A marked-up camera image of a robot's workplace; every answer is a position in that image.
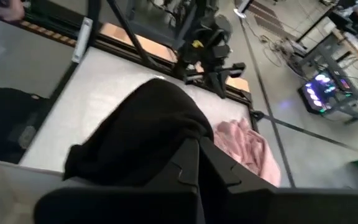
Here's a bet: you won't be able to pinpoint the black rig frame strut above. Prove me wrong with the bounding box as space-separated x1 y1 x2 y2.
87 0 158 69

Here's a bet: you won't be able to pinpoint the black garment with white lining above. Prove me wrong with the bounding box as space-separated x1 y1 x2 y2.
63 77 214 188

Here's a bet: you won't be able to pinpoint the pink garment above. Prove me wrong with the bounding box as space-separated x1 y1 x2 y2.
213 117 282 188

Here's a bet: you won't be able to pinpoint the tangled floor cables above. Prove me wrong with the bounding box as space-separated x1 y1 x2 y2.
258 33 296 68

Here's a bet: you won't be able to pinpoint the pinkish cloth bundle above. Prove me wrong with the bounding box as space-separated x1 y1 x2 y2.
0 0 26 22

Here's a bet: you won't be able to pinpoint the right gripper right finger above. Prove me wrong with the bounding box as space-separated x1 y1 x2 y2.
200 137 358 224

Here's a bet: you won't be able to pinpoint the large beige fabric bin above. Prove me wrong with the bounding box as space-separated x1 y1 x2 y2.
0 160 67 224

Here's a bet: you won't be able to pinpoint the grey metal desk frame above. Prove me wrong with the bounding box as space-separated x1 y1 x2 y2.
298 29 358 126

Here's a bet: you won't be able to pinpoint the black fabric bundle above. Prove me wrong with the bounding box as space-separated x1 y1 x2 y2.
0 84 48 170

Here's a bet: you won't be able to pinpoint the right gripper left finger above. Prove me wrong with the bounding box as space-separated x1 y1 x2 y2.
34 138 202 224

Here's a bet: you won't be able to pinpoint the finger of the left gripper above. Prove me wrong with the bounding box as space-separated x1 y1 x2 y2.
206 74 220 93
218 74 230 99

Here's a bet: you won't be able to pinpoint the computer with coloured lights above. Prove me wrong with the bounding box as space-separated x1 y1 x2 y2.
297 72 351 114

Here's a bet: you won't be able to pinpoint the wooden board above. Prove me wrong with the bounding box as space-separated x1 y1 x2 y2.
99 22 250 93

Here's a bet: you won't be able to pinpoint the white metal bracket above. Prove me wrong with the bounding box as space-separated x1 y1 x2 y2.
72 17 94 63

